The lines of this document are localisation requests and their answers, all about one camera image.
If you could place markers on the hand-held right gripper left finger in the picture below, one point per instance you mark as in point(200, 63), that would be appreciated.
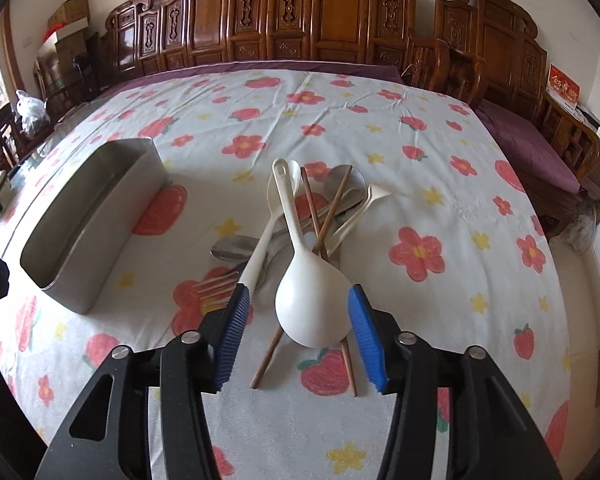
point(232, 330)

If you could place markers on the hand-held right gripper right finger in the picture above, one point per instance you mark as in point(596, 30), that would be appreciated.
point(365, 340)

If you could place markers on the metal fork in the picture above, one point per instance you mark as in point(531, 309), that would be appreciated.
point(215, 285)

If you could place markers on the white plastic rice paddle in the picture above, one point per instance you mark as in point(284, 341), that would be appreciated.
point(310, 305)

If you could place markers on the stainless steel container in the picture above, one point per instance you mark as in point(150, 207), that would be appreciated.
point(110, 240)

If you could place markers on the cream plastic fork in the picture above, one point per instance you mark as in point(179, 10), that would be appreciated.
point(360, 210)

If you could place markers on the round metal soup spoon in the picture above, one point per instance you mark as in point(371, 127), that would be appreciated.
point(340, 175)

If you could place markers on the white plastic bag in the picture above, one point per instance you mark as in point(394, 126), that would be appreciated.
point(30, 110)

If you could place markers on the floral strawberry bedsheet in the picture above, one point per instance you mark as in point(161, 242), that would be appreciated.
point(430, 160)

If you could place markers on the clear plastic bag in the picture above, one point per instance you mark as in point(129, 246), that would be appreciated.
point(580, 225)

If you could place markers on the purple bench cushion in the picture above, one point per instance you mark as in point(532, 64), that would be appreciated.
point(520, 140)

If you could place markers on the brown cardboard box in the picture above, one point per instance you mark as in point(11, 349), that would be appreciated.
point(75, 7)

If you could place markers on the red and white box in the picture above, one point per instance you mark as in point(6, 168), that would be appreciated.
point(562, 85)

